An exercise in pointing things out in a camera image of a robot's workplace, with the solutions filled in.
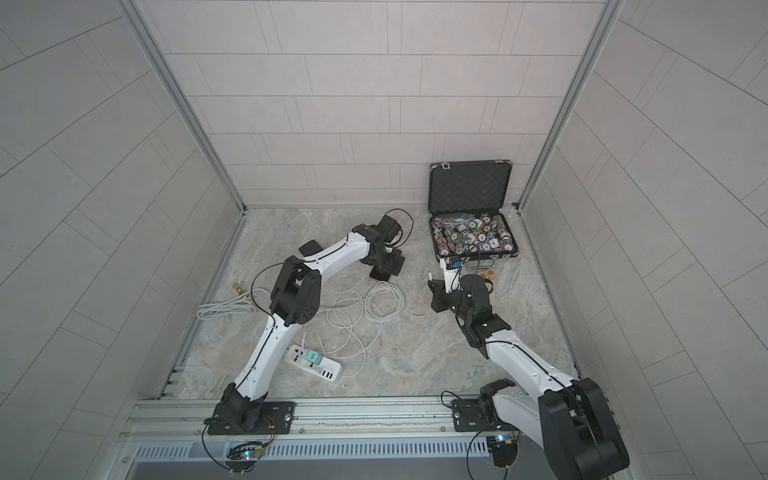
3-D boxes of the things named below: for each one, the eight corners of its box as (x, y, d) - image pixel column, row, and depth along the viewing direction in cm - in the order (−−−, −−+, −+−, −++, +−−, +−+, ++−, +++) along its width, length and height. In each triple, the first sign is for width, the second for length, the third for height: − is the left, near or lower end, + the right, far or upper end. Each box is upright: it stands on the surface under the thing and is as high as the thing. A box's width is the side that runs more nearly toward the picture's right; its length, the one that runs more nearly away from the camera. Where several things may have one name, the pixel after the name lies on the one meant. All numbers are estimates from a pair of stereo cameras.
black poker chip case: (432, 259, 103) (439, 218, 86) (427, 203, 121) (432, 160, 104) (514, 260, 103) (537, 219, 87) (497, 204, 121) (513, 160, 104)
